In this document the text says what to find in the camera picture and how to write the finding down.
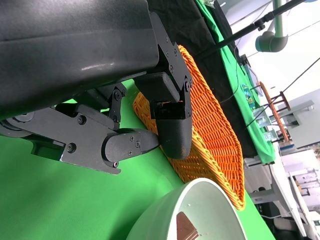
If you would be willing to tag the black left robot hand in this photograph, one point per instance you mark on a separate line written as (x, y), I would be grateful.
(75, 37)

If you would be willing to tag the grey-green round bowl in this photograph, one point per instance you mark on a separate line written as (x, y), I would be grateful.
(155, 217)

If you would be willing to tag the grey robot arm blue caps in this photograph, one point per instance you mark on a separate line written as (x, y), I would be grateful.
(272, 42)

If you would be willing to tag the orange wicker basket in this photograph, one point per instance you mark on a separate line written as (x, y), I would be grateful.
(212, 120)

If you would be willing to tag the brown chocolate cake piece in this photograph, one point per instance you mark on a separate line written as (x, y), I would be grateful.
(186, 227)

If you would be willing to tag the green tablecloth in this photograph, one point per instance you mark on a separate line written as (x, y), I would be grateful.
(62, 200)
(230, 65)

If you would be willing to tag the black boom pole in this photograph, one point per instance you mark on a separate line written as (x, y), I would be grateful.
(250, 27)

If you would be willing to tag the brown wooden stand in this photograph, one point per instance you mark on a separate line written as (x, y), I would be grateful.
(275, 112)

